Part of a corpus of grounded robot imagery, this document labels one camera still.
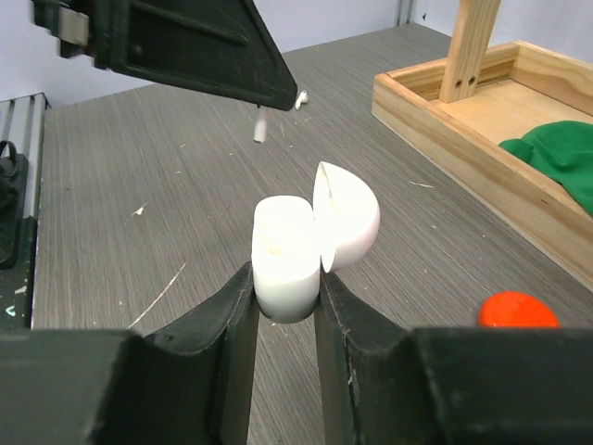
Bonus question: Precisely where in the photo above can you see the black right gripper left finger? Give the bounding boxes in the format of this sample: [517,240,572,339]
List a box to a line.
[90,263,259,444]

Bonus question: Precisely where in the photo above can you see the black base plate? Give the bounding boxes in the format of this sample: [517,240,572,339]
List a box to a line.
[1,140,37,329]

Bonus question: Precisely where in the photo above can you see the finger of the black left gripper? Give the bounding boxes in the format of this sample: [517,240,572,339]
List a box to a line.
[92,0,297,111]

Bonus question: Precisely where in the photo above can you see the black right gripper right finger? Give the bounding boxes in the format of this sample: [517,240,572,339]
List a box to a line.
[314,273,459,444]

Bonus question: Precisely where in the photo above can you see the green shirt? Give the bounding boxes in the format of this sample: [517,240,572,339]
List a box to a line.
[499,121,593,216]

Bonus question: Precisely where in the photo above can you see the wooden clothes rack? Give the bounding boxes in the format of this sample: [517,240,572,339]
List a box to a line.
[372,1,592,286]

